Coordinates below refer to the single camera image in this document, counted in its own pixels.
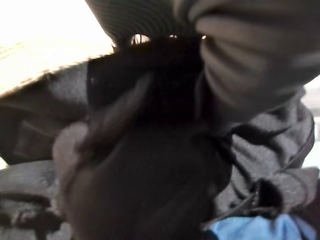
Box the dark grey jacket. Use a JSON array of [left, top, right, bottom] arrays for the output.
[[0, 65, 91, 240]]

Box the grey hooded sweater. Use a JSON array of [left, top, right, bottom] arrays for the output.
[[195, 86, 320, 222]]

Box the blue garment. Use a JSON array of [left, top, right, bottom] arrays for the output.
[[202, 212, 319, 240]]

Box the black garment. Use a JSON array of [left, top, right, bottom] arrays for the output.
[[65, 34, 234, 240]]

